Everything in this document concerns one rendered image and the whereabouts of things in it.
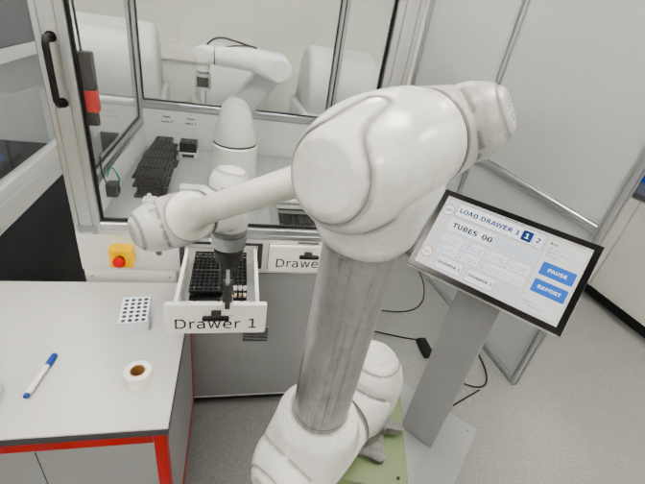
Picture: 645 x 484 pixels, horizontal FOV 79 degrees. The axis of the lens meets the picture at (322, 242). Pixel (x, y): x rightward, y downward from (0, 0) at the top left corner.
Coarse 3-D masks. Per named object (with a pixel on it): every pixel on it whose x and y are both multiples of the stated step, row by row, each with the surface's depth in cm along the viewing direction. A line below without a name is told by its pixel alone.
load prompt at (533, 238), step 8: (464, 208) 138; (472, 208) 137; (464, 216) 137; (472, 216) 136; (480, 216) 135; (488, 216) 134; (480, 224) 134; (488, 224) 133; (496, 224) 132; (504, 224) 131; (512, 224) 130; (504, 232) 131; (512, 232) 130; (520, 232) 129; (528, 232) 128; (536, 232) 127; (520, 240) 128; (528, 240) 127; (536, 240) 126; (544, 240) 126
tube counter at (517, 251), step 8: (488, 232) 132; (480, 240) 133; (488, 240) 132; (496, 240) 131; (504, 240) 130; (496, 248) 130; (504, 248) 129; (512, 248) 128; (520, 248) 127; (520, 256) 127; (528, 256) 126; (536, 256) 125
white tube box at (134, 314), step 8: (144, 296) 129; (128, 304) 126; (136, 304) 125; (144, 304) 126; (120, 312) 121; (128, 312) 122; (136, 312) 124; (144, 312) 123; (120, 320) 119; (128, 320) 120; (136, 320) 121; (144, 320) 121; (120, 328) 118; (128, 328) 119; (136, 328) 120; (144, 328) 121
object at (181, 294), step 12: (192, 252) 141; (252, 252) 145; (192, 264) 141; (252, 264) 145; (180, 276) 125; (252, 276) 140; (180, 288) 121; (252, 288) 134; (180, 300) 122; (252, 300) 129
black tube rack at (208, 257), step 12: (204, 252) 138; (204, 264) 132; (216, 264) 133; (240, 264) 134; (192, 276) 125; (204, 276) 126; (216, 276) 132; (240, 276) 130; (192, 300) 121; (204, 300) 122; (216, 300) 123; (240, 300) 124
